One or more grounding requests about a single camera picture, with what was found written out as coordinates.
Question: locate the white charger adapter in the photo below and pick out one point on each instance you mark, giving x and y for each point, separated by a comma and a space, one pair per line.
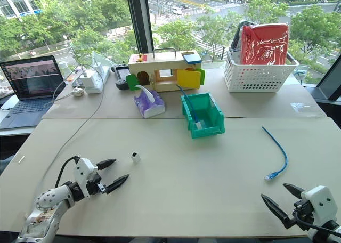
86, 82

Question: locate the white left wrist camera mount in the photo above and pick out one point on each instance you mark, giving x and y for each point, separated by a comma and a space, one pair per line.
84, 171

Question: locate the dark slanted window frame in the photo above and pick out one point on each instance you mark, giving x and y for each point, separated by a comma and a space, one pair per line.
331, 80

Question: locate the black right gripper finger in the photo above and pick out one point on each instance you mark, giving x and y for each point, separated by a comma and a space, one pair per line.
274, 208
294, 192

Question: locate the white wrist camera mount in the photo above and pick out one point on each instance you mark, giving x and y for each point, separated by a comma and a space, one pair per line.
84, 171
319, 203

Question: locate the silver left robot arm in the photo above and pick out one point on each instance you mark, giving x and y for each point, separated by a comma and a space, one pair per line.
48, 208

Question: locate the dark window pillar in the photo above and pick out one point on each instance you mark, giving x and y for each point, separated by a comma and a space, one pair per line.
139, 22

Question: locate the small white stick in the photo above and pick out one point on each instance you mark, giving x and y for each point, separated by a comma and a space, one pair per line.
21, 159

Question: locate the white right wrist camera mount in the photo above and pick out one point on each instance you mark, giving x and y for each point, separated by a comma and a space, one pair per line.
319, 203

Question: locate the small white connector block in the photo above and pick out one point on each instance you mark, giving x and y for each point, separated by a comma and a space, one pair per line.
135, 157

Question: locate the wooden latch box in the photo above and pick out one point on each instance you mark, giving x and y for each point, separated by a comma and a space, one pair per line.
160, 60

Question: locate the black item in basket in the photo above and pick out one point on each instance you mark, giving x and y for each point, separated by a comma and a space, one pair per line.
237, 37

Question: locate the white power strip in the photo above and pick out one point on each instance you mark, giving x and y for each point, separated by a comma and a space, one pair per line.
100, 77

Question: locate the clear plastic bag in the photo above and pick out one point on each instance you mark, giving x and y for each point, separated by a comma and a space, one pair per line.
303, 107

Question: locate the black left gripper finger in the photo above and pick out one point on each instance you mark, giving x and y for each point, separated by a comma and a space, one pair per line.
106, 163
117, 184

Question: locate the red item in plastic wrap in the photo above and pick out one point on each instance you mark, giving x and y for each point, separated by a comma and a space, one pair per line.
263, 44

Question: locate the dark blue laptop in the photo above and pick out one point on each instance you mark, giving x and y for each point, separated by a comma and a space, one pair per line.
29, 77

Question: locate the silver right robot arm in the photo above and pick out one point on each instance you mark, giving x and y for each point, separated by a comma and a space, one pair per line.
326, 231

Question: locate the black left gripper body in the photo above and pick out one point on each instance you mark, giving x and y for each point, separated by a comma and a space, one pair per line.
94, 185

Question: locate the white perforated plastic basket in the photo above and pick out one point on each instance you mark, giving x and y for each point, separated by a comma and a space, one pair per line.
255, 76

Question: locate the black remote controller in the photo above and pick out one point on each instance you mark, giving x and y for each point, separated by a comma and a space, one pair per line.
122, 75

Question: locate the purple tissue pack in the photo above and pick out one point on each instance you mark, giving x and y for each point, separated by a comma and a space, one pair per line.
149, 103

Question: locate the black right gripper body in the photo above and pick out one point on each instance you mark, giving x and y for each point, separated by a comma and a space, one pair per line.
302, 216

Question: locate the small beige round object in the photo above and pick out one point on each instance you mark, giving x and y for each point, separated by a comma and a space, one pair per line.
78, 91

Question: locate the clear plastic triangular stand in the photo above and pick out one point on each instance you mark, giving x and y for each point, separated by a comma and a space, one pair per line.
99, 59

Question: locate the green plastic storage bin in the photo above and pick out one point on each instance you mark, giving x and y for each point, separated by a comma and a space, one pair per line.
210, 129

